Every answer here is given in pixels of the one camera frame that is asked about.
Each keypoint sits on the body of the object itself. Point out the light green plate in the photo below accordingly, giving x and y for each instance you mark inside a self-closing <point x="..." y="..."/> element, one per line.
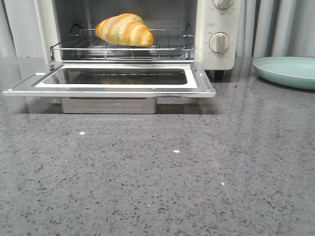
<point x="294" y="72"/>

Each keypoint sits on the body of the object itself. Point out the lower oven knob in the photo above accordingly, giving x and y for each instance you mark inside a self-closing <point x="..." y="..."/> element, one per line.
<point x="219" y="42"/>

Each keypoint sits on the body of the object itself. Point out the oven knob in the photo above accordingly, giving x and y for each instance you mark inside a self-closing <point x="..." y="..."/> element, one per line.
<point x="219" y="42"/>
<point x="222" y="4"/>

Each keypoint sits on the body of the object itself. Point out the upper oven knob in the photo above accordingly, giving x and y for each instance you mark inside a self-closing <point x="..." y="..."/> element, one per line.
<point x="222" y="4"/>

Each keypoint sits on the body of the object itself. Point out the golden bread roll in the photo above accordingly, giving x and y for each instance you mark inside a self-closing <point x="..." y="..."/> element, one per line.
<point x="125" y="29"/>

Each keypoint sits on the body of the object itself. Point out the white Toshiba toaster oven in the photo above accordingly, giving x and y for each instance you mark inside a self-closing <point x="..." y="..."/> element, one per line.
<point x="199" y="18"/>

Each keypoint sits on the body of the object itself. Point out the metal oven wire rack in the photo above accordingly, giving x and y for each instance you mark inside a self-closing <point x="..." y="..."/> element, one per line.
<point x="169" y="44"/>

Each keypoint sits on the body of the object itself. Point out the glass oven door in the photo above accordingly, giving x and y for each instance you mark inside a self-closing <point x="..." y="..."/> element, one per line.
<point x="117" y="87"/>

